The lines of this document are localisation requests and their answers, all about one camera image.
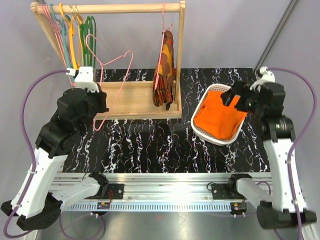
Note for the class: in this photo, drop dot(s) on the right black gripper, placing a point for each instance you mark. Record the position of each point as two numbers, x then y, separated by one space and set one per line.
239 88

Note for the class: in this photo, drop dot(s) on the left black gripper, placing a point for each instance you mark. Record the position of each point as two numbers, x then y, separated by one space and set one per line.
102 96

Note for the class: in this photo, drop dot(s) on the orange trousers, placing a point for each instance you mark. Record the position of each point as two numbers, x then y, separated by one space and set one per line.
217 119

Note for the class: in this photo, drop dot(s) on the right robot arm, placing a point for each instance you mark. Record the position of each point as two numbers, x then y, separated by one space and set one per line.
286 207

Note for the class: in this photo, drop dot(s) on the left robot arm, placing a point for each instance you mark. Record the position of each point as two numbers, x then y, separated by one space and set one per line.
35 206

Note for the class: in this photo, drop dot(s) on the camouflage patterned trousers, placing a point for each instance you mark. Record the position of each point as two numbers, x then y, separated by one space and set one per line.
164 93

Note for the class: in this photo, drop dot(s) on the green hanger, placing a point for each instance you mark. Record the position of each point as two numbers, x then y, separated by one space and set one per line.
92 42
84 30

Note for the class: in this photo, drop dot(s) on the yellow hanger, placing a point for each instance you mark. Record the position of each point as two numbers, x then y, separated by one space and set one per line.
72 45
79 21

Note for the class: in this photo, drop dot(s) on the teal hanger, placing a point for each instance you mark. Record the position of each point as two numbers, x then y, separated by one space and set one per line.
57 19

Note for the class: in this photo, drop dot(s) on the white perforated plastic basket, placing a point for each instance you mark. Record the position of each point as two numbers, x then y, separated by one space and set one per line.
202 133

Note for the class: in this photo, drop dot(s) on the wooden clothes rack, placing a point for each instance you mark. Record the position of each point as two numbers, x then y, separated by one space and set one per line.
135 101

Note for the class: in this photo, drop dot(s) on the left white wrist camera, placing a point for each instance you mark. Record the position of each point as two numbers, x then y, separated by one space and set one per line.
84 78

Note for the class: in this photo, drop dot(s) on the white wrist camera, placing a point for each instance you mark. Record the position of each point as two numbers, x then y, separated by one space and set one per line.
263 75
84 78

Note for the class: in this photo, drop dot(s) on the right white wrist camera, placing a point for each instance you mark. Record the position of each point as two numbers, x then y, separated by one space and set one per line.
263 75

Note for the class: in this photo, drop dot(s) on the pink wire hanger with camouflage trousers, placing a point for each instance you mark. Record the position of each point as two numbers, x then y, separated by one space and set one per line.
163 25

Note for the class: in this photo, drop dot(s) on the aluminium mounting rail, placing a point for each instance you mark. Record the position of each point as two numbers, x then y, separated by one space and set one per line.
160 192

